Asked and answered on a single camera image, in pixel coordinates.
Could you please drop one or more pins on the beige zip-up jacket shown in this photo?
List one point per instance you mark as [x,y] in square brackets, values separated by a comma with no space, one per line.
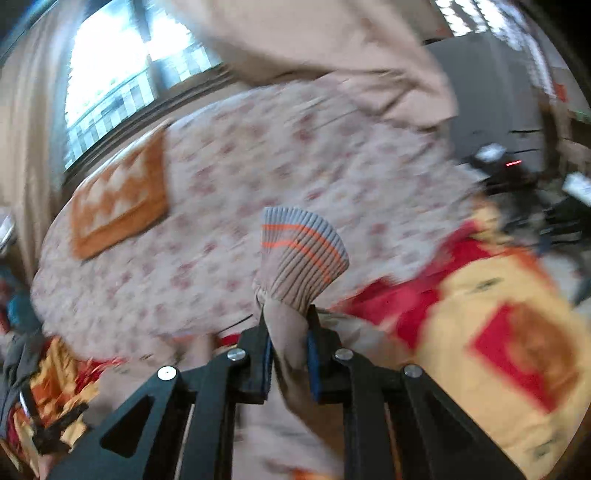
[366,51]

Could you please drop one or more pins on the orange yellow red bedsheet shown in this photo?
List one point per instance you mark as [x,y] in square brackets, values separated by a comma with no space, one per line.
[482,318]

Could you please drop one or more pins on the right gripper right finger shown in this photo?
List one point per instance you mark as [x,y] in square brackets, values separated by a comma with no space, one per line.
[398,423]

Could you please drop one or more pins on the window with bars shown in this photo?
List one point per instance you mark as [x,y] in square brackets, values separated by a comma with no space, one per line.
[126,56]

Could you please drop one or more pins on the beige curtain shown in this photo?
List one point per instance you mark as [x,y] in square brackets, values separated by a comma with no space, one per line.
[34,81]

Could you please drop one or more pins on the floral quilt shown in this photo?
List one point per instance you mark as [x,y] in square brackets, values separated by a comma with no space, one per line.
[392,193]

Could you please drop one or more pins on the orange patterned pillow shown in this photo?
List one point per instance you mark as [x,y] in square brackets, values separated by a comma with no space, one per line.
[121,199]

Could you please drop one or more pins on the pile of clothes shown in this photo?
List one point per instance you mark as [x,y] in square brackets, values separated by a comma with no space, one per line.
[21,360]

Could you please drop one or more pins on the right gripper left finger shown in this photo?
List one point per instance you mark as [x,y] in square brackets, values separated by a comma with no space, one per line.
[178,424]

